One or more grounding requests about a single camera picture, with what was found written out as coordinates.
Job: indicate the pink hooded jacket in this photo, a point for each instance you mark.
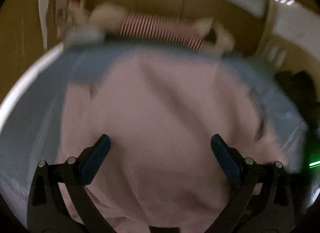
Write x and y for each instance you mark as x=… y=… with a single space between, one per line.
x=160 y=113

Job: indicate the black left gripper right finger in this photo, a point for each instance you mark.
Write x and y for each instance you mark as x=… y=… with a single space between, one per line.
x=263 y=198

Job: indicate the blue plaid bed sheet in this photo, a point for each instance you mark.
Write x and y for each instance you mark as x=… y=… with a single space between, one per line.
x=30 y=129

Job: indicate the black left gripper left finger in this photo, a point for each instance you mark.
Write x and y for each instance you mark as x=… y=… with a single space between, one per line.
x=47 y=211

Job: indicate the striped plush dog toy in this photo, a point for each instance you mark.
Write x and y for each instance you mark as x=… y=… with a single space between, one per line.
x=201 y=34

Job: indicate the wooden bunk bed frame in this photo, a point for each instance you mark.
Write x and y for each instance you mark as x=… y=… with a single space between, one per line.
x=286 y=32

